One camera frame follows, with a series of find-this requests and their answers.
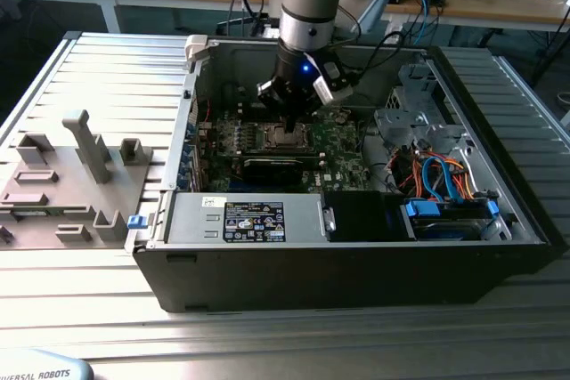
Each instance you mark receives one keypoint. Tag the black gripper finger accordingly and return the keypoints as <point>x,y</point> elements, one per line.
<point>269,95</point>
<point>307,115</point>

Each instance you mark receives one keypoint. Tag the silver CPU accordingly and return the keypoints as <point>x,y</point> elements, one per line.
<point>280,139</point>

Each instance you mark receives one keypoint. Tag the CPU socket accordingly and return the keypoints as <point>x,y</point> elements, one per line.
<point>285,147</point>

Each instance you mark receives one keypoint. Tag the silver coin battery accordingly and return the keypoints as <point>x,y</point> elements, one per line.
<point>340,118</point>

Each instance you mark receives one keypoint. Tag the green motherboard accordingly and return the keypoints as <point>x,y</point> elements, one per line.
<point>338,153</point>

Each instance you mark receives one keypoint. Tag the white motherboard sticker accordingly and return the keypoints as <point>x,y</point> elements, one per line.
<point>328,176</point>

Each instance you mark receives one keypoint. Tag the black graphics card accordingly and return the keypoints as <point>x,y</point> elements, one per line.
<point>271,171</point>

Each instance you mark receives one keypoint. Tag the beige case latch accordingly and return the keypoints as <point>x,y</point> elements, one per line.
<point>196,46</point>

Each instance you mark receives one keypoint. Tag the grey metal disk bay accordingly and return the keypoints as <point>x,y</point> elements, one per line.
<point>401,124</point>

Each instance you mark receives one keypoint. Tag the pale grey slanted panel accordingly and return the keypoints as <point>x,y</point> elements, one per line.
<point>376,4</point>

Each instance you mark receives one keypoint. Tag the grey power supply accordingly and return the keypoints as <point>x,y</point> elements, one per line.
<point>196,220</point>

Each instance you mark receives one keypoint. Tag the hard disk in blue carrier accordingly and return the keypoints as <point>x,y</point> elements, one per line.
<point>420,210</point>

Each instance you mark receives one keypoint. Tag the black open PC case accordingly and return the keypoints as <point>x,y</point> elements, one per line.
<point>311,277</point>

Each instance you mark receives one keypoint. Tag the blue case latch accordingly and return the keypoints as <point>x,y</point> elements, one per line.
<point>137,222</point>

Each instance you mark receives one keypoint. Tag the grey parts rack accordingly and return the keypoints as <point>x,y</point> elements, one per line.
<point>111,202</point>

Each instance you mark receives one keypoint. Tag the green RAM stick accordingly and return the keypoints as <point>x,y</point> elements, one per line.
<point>29,212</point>

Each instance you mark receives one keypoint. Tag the pale blue teach pendant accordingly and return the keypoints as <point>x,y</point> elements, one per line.
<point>44,369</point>

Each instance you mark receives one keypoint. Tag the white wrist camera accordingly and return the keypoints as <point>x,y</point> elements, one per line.
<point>325,93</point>

